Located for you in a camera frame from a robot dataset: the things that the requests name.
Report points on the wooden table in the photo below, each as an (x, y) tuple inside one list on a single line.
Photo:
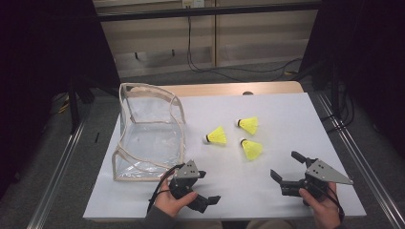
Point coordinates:
[(223, 89)]

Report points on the person's left hand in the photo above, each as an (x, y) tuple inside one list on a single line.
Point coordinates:
[(170, 203)]

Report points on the dark round table grommet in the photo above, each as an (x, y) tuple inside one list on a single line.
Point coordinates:
[(247, 93)]

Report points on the black metal stand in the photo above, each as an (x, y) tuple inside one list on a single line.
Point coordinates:
[(74, 105)]

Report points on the aluminium floor rail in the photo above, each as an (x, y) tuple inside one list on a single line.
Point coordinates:
[(359, 159), (57, 181)]

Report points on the black horizontal bar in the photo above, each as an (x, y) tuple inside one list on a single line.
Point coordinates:
[(254, 9)]

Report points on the dark curtain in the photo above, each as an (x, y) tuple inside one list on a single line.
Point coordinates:
[(38, 47), (375, 47)]

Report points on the clear plastic bag beige trim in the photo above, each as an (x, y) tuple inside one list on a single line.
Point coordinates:
[(149, 140)]

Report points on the small black floor object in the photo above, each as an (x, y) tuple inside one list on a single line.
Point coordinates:
[(96, 137)]

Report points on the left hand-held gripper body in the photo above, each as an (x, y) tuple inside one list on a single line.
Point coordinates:
[(187, 171)]

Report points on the yellow shuttlecock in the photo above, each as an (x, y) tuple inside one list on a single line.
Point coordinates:
[(252, 149), (218, 136), (250, 125)]

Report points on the person's right hand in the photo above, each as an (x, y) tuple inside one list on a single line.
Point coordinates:
[(323, 213)]

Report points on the white table board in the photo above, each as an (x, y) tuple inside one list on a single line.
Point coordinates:
[(248, 197)]

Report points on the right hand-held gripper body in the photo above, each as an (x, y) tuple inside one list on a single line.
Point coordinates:
[(324, 174)]

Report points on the white wall socket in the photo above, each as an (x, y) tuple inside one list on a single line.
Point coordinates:
[(192, 3)]

